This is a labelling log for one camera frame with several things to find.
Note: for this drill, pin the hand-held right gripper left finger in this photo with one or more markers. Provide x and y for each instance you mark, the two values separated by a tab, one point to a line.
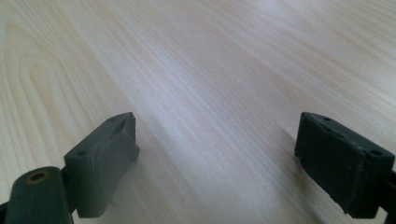
99	168

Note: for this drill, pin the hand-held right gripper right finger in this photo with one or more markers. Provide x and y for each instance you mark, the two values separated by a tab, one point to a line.
342	165

